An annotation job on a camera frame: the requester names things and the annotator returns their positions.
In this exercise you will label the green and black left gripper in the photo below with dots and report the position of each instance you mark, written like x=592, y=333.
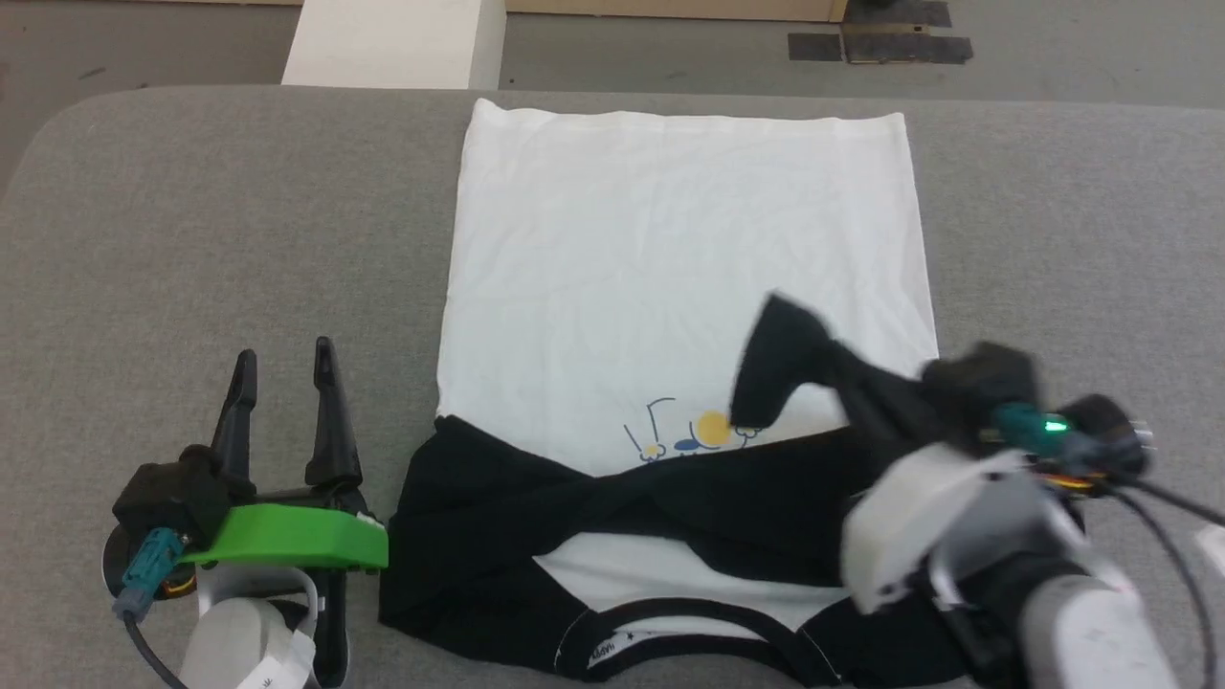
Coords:
x=287, y=538

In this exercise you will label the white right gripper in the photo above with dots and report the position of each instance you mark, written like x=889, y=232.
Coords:
x=928, y=522

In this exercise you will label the white and black t-shirt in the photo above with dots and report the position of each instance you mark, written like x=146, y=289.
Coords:
x=670, y=239

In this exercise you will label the dark floor mat patch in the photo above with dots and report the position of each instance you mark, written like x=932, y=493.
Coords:
x=904, y=33

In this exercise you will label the white rectangular block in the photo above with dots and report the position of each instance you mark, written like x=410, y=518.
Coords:
x=392, y=43

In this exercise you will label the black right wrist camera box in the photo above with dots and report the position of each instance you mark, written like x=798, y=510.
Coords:
x=981, y=383

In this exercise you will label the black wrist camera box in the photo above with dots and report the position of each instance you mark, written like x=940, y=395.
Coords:
x=172, y=493
x=981, y=383

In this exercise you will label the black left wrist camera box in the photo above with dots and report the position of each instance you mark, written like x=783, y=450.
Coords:
x=172, y=493

